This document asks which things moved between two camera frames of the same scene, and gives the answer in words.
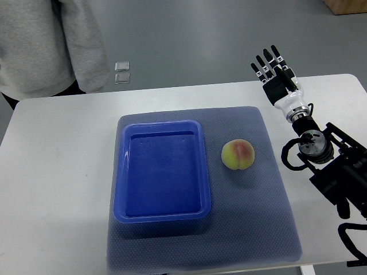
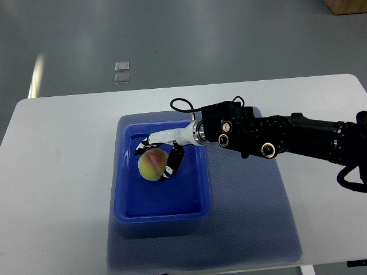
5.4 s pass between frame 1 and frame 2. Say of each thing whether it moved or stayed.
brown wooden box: stayed
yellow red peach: moved
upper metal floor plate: stayed
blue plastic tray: stayed
